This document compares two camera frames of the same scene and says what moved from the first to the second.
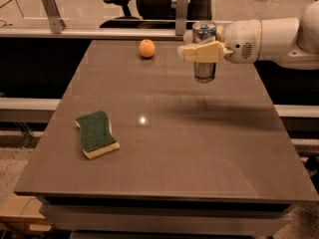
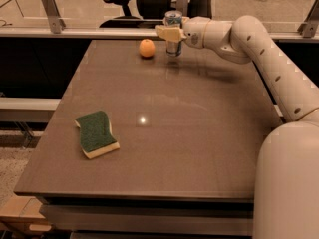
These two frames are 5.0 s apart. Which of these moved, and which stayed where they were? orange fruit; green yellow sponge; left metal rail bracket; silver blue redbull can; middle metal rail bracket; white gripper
Moved: white gripper; silver blue redbull can
Stayed: green yellow sponge; left metal rail bracket; orange fruit; middle metal rail bracket
